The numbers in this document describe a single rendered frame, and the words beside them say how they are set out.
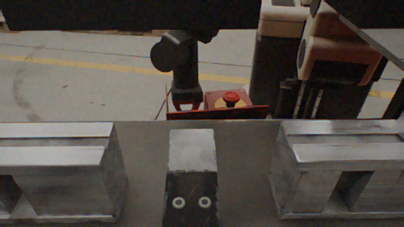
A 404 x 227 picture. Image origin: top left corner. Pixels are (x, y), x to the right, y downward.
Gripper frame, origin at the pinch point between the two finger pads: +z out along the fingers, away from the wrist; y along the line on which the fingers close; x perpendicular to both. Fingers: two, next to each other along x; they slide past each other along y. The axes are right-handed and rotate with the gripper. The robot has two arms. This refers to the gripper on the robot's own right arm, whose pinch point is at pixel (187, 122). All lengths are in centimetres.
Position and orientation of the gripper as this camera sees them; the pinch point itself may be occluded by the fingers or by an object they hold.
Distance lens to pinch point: 65.0
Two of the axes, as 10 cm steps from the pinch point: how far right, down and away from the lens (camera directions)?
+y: 1.1, 3.8, -9.2
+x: 9.9, -0.6, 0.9
